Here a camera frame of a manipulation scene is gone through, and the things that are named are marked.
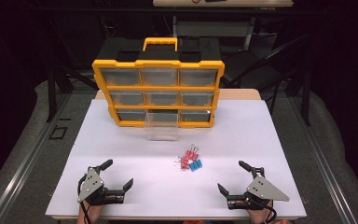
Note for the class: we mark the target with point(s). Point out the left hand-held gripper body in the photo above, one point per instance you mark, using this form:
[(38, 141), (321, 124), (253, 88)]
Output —
[(90, 185)]

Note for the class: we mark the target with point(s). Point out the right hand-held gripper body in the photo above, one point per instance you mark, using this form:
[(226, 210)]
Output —
[(262, 188)]

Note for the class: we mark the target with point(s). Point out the pile of red and blue binder clips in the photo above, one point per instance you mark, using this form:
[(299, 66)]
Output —
[(189, 159)]

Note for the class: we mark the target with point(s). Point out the clear plastic drawer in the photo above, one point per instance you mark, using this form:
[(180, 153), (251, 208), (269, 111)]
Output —
[(161, 132)]

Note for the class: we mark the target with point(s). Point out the person's right hand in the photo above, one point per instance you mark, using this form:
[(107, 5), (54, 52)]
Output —
[(261, 216)]

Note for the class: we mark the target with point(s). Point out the person's left hand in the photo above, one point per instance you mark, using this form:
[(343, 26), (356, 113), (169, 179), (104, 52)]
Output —
[(93, 213)]

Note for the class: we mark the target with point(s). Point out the white table sheet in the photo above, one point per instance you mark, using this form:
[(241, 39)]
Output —
[(136, 174)]

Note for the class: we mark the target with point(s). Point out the person's plaid clothing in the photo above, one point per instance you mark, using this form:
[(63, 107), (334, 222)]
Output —
[(195, 222)]

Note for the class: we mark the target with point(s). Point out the set of closed clear drawers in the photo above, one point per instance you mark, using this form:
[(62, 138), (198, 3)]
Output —
[(121, 76)]

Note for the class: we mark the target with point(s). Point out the black metal stand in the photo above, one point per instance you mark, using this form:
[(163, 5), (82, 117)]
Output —
[(306, 99), (51, 93)]

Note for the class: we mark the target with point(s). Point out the black folding chair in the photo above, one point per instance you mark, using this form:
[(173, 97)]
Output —
[(254, 68)]

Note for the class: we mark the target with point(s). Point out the yellow and black drawer organizer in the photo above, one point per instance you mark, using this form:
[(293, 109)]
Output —
[(160, 63)]

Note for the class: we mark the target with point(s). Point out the grey folding chair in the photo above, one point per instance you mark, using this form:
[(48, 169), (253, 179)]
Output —
[(214, 29)]

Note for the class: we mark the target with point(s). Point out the pale background table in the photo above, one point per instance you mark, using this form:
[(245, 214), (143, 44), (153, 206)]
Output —
[(245, 3)]

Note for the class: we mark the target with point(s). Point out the aluminium floor rail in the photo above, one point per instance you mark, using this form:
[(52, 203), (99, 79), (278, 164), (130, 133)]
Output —
[(323, 168), (21, 168)]

